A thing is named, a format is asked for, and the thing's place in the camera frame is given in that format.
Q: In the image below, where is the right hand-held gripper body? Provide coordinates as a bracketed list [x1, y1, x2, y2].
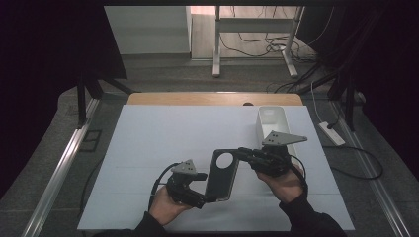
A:
[251, 130, 308, 177]

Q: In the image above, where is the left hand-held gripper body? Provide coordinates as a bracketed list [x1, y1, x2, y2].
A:
[166, 159, 198, 204]

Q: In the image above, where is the person's left hand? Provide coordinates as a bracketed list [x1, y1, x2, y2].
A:
[149, 186, 196, 227]

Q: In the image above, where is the person's right hand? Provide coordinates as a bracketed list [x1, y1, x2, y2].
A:
[256, 162, 305, 205]

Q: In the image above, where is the white plastic storage bin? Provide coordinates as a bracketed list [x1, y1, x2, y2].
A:
[256, 105, 299, 160]

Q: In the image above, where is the pale grey table mat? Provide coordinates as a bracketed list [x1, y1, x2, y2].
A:
[77, 104, 355, 232]

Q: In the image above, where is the white power strip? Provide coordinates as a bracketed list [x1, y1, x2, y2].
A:
[318, 121, 346, 147]

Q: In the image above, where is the wooden table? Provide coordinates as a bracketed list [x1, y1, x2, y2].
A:
[126, 92, 303, 107]

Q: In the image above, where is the black metal stand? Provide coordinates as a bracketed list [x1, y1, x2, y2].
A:
[327, 68, 360, 132]
[76, 72, 136, 128]

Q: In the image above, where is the dark square floor cover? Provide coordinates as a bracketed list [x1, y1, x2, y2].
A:
[78, 129, 103, 153]

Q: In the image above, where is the black curtain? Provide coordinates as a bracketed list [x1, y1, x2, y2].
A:
[0, 0, 128, 200]
[304, 0, 419, 182]

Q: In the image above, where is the white cabinet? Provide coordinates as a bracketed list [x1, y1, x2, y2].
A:
[104, 5, 193, 55]

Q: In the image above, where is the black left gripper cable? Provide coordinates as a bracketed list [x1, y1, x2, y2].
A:
[147, 162, 182, 211]

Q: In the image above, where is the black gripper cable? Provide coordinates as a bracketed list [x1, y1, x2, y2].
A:
[290, 154, 309, 198]
[147, 162, 182, 211]

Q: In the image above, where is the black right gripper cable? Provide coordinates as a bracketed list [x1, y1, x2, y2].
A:
[290, 154, 309, 198]

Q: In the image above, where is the white power strip cable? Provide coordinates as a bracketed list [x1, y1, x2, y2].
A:
[310, 92, 325, 124]

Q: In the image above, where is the bundle of thick black cables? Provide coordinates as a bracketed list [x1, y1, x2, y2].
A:
[266, 60, 342, 96]

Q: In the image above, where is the black floor cable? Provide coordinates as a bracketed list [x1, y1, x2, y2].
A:
[322, 118, 384, 181]

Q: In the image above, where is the silver metal floor rail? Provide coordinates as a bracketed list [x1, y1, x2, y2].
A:
[21, 98, 101, 237]
[330, 100, 413, 237]

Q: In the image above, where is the tangle of thin floor cables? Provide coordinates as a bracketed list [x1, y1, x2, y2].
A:
[219, 6, 335, 63]

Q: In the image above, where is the white metal desk frame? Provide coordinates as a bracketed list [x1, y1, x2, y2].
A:
[211, 5, 305, 78]

